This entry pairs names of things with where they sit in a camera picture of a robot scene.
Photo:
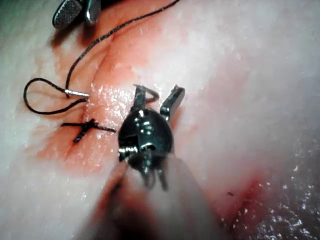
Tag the left arm needle driver jaw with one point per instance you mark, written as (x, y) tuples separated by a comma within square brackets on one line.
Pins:
[(173, 101), (140, 98)]

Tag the right arm needle driver jaw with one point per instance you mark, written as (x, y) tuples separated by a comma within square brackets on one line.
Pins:
[(66, 13), (92, 11)]

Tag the left arm needle driver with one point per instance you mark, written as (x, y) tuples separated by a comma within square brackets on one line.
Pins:
[(146, 136)]

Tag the curved needle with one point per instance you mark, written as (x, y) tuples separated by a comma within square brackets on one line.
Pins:
[(77, 94)]

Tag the dark left arm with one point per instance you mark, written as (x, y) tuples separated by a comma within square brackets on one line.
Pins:
[(160, 207)]

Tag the black thread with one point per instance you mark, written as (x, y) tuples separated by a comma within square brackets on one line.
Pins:
[(82, 53)]

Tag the tissue pad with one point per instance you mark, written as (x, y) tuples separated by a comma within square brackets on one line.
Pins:
[(225, 87)]

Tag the black stitching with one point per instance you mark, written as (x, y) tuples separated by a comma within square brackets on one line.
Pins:
[(87, 127)]

